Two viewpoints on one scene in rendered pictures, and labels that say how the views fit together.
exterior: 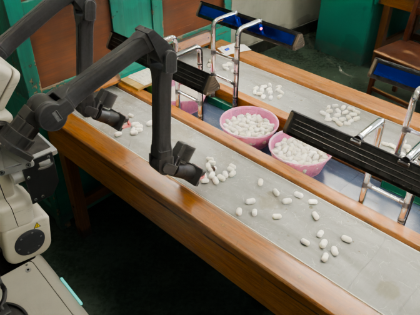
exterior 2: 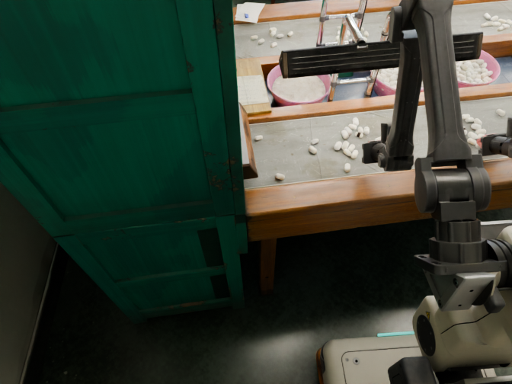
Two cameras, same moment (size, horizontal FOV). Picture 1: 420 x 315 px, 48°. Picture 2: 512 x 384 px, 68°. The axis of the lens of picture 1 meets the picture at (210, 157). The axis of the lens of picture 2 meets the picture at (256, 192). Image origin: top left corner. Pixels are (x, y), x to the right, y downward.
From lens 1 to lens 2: 1.90 m
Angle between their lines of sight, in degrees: 39
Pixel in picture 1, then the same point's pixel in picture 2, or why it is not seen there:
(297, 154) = (467, 72)
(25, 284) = (377, 372)
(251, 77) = (310, 30)
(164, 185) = not seen: hidden behind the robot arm
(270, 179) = (496, 105)
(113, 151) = (388, 185)
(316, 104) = not seen: hidden behind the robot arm
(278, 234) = not seen: outside the picture
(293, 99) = (374, 30)
